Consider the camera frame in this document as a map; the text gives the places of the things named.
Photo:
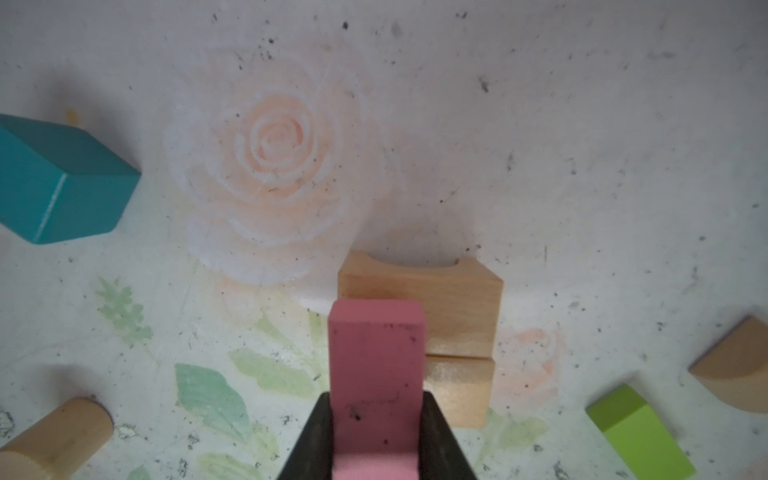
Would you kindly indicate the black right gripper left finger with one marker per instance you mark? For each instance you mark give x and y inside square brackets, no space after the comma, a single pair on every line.
[312,455]

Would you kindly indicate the natural wood rectangular block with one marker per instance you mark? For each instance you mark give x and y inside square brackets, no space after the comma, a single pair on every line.
[461,387]

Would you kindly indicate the natural wood arch block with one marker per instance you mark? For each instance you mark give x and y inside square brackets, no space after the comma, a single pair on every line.
[461,302]

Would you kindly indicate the teal wood cube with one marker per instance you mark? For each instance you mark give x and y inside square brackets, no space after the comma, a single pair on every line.
[60,183]

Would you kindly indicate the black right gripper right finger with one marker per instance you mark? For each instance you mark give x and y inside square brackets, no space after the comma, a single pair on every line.
[440,456]

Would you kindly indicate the quarter round wood block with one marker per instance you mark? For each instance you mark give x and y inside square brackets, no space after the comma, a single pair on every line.
[734,370]

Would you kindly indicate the pink wood block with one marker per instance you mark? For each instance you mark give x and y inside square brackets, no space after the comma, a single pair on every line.
[377,360]

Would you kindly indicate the wood cylinder block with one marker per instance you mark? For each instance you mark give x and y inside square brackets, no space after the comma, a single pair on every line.
[59,444]

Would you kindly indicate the green wood block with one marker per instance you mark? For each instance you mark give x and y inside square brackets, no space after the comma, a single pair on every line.
[638,435]

